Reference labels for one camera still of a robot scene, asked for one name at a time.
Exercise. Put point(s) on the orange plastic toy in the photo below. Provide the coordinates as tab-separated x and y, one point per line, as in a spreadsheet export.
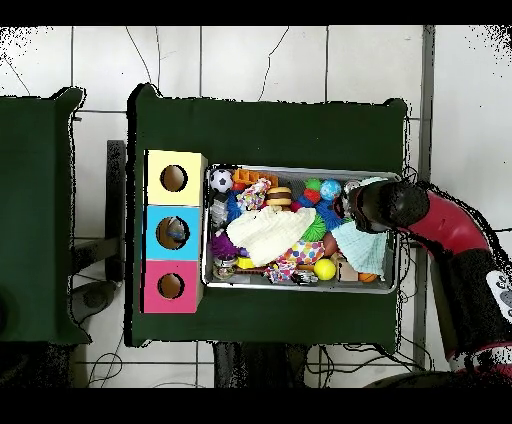
248	176

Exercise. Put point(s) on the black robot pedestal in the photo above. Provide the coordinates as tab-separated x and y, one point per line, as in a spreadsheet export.
264	368

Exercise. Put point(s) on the cream yellow cloth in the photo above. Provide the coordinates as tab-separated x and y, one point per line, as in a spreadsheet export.
268	236

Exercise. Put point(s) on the green spiky ball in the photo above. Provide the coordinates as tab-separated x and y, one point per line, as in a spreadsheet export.
314	229

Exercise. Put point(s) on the mint green cloth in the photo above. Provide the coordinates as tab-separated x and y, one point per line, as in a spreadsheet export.
364	250

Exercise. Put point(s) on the clear shallow bin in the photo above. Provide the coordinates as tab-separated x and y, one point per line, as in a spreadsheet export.
232	281

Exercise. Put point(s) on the black and white soccer ball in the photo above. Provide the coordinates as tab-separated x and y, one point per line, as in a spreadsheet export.
221	181

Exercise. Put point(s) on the wooden box with three holes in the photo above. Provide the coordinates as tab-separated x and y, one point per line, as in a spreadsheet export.
156	240

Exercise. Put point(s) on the toy burger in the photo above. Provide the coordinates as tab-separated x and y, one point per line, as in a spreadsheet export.
279	197

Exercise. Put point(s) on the black stand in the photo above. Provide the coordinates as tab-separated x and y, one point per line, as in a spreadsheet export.
117	208

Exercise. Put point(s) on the clear plastic packet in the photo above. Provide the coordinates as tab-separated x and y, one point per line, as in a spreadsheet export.
178	232

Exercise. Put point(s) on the blue globe ball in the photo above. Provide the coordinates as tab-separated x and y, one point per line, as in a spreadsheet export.
330	190

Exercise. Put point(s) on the dark green table cloth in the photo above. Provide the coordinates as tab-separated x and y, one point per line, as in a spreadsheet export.
264	128
40	144

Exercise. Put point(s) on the yellow ball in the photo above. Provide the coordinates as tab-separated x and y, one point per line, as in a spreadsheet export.
325	270

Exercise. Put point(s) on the colourful dotted packet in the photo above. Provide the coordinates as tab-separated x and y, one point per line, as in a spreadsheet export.
254	194

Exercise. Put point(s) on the large blue spiky ball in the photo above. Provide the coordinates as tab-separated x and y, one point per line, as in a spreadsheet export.
328	214

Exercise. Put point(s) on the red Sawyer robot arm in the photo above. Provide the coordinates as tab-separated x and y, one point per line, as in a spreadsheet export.
456	232

